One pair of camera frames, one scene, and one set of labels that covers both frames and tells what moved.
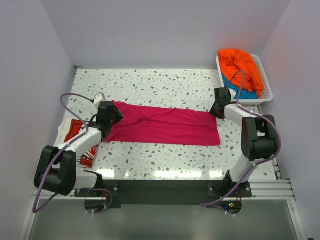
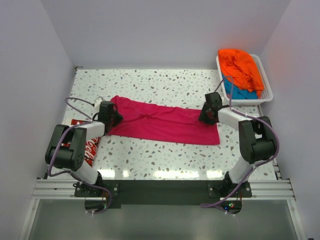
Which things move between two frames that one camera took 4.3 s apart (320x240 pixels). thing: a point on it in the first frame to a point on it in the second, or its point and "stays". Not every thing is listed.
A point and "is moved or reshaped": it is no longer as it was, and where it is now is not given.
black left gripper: [118, 115] stays
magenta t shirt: [151, 125] is moved or reshaped
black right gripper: [213, 112] to [202, 117]
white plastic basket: [266, 94] stays
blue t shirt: [241, 93] stays
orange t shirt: [232, 61] stays
